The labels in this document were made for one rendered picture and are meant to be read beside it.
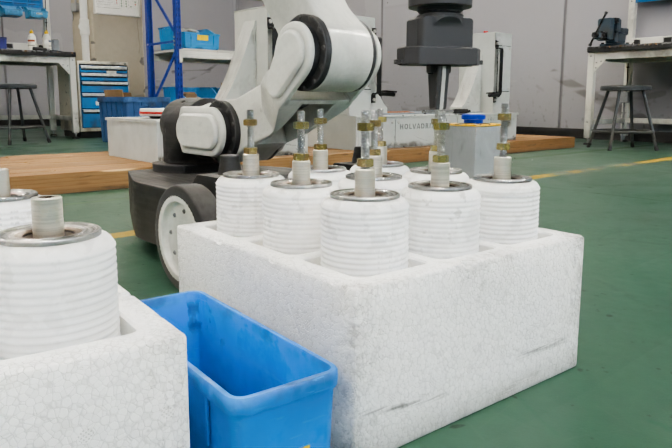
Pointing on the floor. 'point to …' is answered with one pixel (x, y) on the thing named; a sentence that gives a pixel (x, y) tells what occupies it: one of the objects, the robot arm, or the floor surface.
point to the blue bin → (248, 378)
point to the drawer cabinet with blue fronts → (89, 122)
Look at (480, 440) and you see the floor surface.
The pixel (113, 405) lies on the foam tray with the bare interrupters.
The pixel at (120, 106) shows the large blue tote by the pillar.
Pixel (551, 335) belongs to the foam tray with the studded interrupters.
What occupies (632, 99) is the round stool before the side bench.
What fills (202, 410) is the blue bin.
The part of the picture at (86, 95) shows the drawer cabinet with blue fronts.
